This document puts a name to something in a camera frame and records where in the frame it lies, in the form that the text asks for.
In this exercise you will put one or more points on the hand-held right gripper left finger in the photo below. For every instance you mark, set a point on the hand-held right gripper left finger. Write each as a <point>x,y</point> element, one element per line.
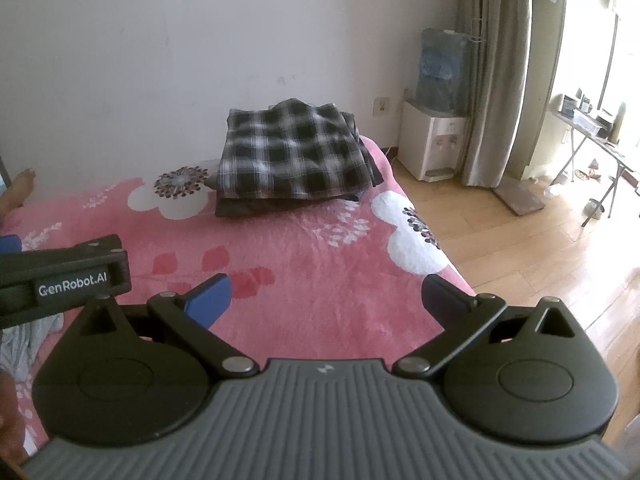
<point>212,300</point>

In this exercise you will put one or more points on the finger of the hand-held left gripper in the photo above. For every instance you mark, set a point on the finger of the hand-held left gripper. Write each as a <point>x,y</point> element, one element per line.
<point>10,244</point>

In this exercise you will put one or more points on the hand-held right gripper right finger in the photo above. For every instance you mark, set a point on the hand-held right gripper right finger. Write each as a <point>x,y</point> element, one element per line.
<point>442,300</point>

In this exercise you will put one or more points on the person's left hand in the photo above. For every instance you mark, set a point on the person's left hand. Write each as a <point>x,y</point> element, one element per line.
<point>11,410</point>

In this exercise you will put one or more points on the light grey garment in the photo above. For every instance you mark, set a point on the light grey garment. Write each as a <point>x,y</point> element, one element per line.
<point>22,345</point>

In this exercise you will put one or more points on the pink floral blanket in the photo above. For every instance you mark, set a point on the pink floral blanket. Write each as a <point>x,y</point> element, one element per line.
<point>280,260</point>

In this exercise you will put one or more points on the brown floor mat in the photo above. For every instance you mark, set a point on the brown floor mat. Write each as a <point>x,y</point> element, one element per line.
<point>520,197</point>

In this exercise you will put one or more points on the dark grey pillow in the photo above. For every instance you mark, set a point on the dark grey pillow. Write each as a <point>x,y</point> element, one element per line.
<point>300,200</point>

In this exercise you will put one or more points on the white water dispenser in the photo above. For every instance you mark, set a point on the white water dispenser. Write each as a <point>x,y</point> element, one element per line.
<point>432,142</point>

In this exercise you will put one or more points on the small items on floor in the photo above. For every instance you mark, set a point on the small items on floor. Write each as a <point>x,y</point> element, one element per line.
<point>590,175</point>

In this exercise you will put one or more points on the folding table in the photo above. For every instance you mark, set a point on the folding table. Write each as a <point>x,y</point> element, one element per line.
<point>592,135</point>

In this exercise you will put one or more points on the blue water bottle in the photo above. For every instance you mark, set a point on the blue water bottle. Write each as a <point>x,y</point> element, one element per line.
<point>442,72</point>

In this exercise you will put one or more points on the beige curtain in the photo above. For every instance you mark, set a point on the beige curtain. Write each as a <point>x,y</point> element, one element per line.
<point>497,70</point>

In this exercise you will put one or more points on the grey green bottle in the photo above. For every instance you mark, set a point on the grey green bottle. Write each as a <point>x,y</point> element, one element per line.
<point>619,122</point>

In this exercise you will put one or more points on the white wall socket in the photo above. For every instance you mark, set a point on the white wall socket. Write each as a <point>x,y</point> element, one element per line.
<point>381,106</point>

